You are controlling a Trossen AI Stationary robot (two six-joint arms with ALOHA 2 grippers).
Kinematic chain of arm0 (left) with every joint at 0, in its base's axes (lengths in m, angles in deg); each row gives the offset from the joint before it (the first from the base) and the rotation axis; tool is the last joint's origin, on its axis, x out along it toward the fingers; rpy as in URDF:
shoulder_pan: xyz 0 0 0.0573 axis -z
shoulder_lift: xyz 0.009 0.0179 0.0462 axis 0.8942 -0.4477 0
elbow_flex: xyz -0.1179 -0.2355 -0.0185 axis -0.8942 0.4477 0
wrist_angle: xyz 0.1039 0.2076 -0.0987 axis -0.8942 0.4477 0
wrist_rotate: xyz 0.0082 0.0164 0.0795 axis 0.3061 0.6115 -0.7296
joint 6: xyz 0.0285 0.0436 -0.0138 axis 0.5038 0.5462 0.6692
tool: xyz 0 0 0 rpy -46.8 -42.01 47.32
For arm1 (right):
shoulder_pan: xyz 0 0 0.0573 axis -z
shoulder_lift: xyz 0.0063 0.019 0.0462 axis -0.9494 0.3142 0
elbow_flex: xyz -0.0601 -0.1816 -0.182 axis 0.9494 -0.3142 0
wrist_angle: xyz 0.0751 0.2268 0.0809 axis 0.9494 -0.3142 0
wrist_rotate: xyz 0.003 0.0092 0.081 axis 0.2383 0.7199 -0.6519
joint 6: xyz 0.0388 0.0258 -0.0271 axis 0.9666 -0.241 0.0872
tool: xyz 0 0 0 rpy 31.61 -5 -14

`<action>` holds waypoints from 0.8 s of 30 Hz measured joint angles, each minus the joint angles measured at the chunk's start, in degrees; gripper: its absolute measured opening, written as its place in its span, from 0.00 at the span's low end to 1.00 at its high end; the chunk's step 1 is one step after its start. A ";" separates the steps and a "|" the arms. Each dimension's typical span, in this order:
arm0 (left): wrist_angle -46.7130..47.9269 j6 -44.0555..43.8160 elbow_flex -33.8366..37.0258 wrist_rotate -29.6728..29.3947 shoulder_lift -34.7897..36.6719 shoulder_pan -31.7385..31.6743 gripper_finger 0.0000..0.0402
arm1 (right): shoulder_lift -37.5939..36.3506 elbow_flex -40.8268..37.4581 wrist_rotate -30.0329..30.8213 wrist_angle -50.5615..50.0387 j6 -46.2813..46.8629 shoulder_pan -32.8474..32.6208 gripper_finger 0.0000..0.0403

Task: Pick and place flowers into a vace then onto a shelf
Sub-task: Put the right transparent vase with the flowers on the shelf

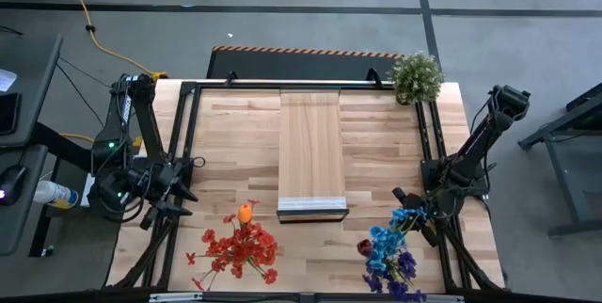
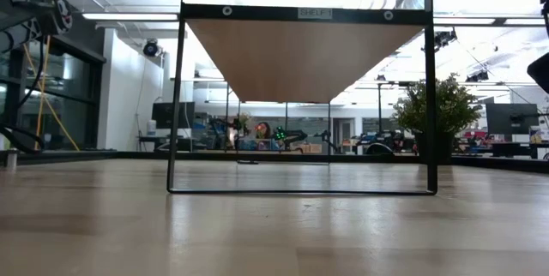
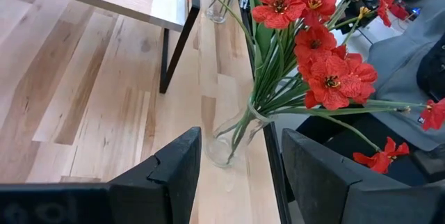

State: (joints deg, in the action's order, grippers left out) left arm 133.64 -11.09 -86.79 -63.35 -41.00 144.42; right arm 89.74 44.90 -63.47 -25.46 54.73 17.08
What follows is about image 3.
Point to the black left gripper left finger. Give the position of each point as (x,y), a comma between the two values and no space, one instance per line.
(156,189)

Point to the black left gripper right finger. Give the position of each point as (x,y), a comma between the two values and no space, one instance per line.
(330,189)

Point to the person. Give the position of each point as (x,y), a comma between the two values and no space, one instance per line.
(400,64)

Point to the small red flower bunch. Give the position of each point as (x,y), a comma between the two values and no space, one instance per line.
(380,159)

